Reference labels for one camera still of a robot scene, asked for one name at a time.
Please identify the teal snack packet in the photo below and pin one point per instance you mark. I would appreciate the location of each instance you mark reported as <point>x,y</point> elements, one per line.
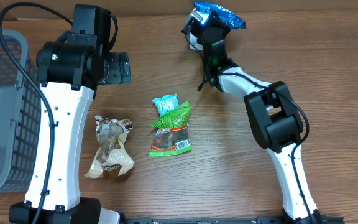
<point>166,103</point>

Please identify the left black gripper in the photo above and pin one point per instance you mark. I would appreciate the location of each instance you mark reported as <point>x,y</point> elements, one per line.
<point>120,68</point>

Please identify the blue snack bar wrapper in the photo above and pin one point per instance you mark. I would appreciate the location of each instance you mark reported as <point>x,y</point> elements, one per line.
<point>205,9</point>

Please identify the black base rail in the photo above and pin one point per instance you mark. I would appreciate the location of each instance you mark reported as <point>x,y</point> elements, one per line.
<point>323,219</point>

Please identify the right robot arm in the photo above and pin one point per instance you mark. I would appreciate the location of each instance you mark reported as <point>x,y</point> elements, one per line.
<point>277,123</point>

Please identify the grey plastic mesh basket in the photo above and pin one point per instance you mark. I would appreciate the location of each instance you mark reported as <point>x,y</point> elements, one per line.
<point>19,127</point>

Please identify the green packet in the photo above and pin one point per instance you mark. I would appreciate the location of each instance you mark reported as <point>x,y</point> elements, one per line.
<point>172,136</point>

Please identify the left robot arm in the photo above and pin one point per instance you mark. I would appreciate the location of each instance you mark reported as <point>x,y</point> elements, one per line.
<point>69,71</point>

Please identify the white barcode scanner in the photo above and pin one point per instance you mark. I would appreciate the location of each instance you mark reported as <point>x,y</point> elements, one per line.
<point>194,40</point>

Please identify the beige snack bag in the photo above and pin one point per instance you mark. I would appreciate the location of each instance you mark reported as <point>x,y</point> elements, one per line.
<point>111,159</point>

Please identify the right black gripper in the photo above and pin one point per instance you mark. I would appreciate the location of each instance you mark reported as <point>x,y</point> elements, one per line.
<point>223,26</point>

